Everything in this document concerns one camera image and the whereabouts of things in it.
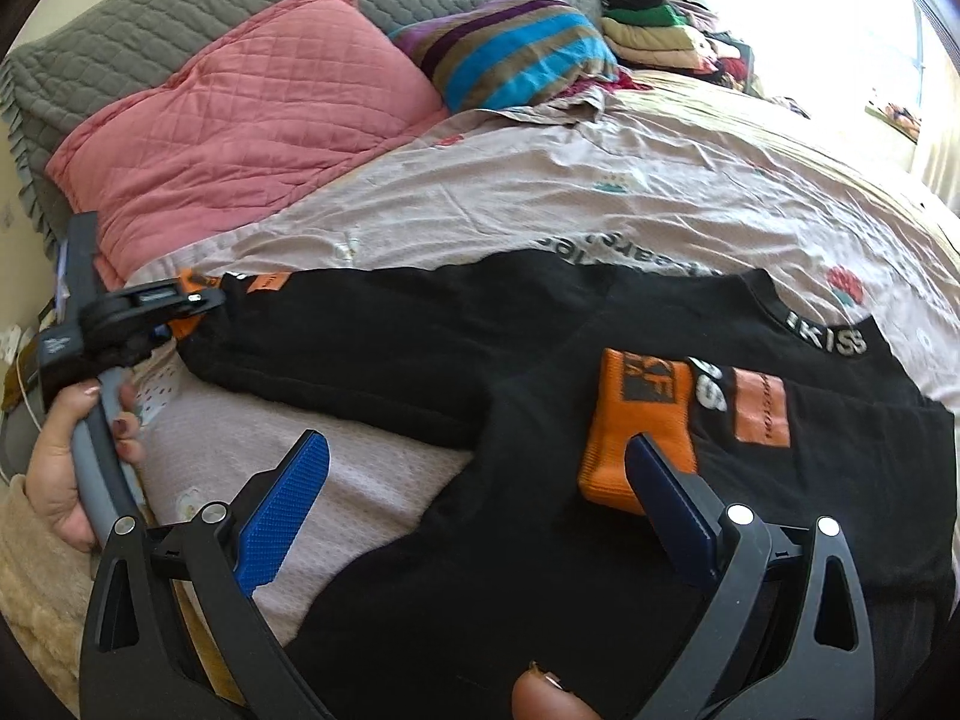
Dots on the white window curtain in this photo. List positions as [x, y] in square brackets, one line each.
[941, 157]

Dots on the black shirt with orange cuffs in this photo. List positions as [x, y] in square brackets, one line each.
[525, 360]

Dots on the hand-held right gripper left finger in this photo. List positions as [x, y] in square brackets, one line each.
[285, 502]

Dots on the pink quilted pillow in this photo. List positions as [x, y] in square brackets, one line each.
[247, 112]

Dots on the striped colourful pillow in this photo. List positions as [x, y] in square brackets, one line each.
[510, 52]

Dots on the maroon patterned cloth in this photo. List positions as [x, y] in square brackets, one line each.
[581, 86]

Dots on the grey quilted pillow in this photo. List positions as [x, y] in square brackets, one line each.
[150, 0]

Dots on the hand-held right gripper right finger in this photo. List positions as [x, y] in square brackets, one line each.
[675, 510]

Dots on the person's left hand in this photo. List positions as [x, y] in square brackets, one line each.
[52, 480]

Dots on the printed beige bed sheet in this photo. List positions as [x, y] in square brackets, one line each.
[525, 187]

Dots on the beige fuzzy blanket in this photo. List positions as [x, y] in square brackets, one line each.
[37, 600]

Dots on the stack of folded clothes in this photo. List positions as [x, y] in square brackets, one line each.
[652, 37]

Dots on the colourful windowsill ornament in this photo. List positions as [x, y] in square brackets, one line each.
[892, 116]

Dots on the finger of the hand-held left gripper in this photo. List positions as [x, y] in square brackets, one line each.
[176, 300]

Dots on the person's right hand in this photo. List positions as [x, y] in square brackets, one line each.
[551, 701]

